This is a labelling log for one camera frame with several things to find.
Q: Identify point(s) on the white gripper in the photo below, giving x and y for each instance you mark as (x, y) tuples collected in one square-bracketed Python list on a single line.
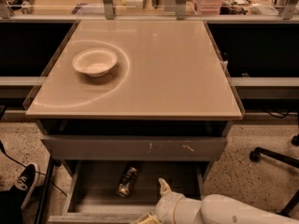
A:
[(165, 205)]

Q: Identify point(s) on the orange soda can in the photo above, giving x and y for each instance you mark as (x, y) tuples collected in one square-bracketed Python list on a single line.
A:
[(127, 182)]

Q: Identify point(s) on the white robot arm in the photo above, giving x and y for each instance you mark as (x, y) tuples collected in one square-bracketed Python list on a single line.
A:
[(219, 209)]

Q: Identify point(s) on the open middle drawer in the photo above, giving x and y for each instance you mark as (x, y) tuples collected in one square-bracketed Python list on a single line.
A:
[(93, 199)]

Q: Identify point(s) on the grey drawer cabinet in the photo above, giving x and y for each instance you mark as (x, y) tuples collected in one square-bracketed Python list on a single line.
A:
[(168, 98)]

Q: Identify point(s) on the black office chair base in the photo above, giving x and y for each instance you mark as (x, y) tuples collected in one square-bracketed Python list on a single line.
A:
[(274, 175)]

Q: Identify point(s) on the black sneaker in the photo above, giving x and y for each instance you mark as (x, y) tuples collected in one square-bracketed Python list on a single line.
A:
[(25, 184)]

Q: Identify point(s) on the white paper bowl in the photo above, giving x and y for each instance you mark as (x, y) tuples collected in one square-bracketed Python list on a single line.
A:
[(95, 62)]

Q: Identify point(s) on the right metal post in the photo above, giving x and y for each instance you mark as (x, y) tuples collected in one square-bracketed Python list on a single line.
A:
[(180, 9)]

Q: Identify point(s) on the metal post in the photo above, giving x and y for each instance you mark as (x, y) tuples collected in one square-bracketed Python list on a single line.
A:
[(180, 9), (108, 9)]

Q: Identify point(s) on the left metal post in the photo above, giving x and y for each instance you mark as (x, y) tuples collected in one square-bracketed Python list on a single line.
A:
[(108, 9)]

